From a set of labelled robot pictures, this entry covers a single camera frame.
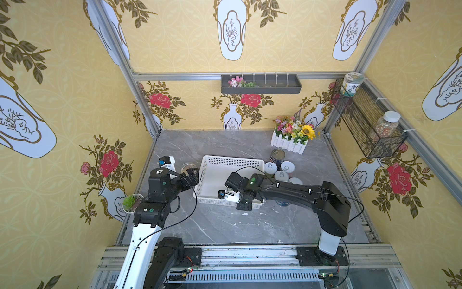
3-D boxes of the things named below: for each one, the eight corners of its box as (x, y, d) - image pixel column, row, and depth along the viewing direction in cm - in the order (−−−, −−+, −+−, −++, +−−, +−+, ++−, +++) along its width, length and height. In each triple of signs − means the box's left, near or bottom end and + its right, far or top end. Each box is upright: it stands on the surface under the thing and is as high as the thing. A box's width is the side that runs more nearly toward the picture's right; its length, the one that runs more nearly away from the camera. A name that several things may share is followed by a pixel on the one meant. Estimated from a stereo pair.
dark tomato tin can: (266, 164, 103) (268, 156, 97) (272, 154, 108) (274, 146, 102) (277, 170, 100) (280, 162, 94) (283, 160, 105) (286, 151, 99)
